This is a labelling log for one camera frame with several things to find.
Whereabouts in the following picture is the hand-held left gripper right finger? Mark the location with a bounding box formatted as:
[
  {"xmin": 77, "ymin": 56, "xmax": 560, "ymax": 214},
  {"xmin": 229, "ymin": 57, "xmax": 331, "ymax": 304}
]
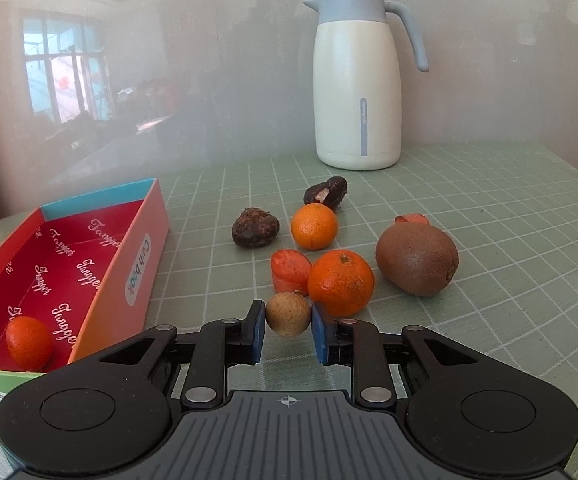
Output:
[{"xmin": 311, "ymin": 302, "xmax": 500, "ymax": 408}]

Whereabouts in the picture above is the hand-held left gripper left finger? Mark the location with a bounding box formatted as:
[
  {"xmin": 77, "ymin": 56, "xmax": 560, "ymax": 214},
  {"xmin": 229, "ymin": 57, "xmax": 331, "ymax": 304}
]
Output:
[{"xmin": 76, "ymin": 300, "xmax": 268, "ymax": 411}]

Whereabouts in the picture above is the tan longan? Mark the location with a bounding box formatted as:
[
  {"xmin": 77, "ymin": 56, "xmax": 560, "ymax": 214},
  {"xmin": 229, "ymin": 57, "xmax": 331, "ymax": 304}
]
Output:
[{"xmin": 265, "ymin": 291, "xmax": 313, "ymax": 337}]

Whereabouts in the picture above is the large orange mandarin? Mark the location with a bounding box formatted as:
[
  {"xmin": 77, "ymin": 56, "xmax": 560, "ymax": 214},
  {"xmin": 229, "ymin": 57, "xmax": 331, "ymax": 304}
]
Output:
[{"xmin": 307, "ymin": 249, "xmax": 375, "ymax": 318}]

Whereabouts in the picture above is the thick carrot piece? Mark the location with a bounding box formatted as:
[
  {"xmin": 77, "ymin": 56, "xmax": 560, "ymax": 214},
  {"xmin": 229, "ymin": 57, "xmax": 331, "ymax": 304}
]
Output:
[{"xmin": 270, "ymin": 249, "xmax": 313, "ymax": 295}]

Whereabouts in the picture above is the whole dark water chestnut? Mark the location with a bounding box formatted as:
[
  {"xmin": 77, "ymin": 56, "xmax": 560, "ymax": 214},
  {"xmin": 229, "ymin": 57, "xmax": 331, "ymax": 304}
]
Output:
[{"xmin": 232, "ymin": 207, "xmax": 280, "ymax": 249}]

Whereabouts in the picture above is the red cardboard box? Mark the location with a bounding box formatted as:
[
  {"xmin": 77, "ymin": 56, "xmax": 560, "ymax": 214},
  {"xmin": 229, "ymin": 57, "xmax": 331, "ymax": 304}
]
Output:
[{"xmin": 0, "ymin": 177, "xmax": 170, "ymax": 413}]

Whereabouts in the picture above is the brown kiwi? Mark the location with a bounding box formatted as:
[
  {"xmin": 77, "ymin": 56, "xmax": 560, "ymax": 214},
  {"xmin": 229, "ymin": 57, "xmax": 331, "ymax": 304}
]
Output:
[{"xmin": 375, "ymin": 223, "xmax": 460, "ymax": 297}]

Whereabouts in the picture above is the broken dark water chestnut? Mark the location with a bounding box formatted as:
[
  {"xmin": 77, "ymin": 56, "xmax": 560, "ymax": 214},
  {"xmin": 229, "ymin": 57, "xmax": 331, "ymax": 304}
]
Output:
[{"xmin": 303, "ymin": 176, "xmax": 348, "ymax": 211}]

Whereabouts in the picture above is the small orange mandarin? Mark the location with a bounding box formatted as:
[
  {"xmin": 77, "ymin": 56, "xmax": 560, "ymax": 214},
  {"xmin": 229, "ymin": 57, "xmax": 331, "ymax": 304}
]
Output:
[{"xmin": 6, "ymin": 316, "xmax": 54, "ymax": 372}]

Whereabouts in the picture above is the white thermos jug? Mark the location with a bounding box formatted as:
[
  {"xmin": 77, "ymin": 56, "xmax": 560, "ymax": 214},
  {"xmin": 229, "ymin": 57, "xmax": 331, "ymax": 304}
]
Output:
[{"xmin": 303, "ymin": 0, "xmax": 430, "ymax": 171}]

